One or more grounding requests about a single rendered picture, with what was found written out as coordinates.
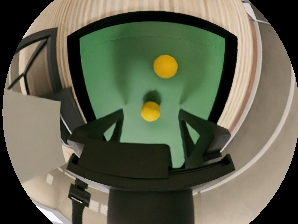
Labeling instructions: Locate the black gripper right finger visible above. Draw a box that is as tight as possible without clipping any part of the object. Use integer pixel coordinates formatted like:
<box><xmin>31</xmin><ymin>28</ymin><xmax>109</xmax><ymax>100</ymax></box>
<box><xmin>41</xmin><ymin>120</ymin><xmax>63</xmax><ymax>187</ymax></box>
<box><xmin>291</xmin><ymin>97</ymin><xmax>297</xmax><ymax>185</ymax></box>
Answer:
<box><xmin>178</xmin><ymin>109</ymin><xmax>231</xmax><ymax>168</ymax></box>

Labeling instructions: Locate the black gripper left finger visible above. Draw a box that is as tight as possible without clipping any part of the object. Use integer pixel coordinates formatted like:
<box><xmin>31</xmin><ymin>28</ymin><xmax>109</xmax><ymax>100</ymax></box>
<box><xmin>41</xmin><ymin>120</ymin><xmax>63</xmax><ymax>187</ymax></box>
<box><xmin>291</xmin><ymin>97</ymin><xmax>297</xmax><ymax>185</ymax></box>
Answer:
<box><xmin>71</xmin><ymin>109</ymin><xmax>124</xmax><ymax>142</ymax></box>

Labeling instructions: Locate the yellow ball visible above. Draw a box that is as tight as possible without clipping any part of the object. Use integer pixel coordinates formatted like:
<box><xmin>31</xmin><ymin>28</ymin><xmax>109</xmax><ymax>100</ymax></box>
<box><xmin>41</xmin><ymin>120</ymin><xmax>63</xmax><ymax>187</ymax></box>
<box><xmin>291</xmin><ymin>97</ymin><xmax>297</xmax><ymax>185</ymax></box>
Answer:
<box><xmin>153</xmin><ymin>55</ymin><xmax>178</xmax><ymax>78</ymax></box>
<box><xmin>141</xmin><ymin>101</ymin><xmax>160</xmax><ymax>121</ymax></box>

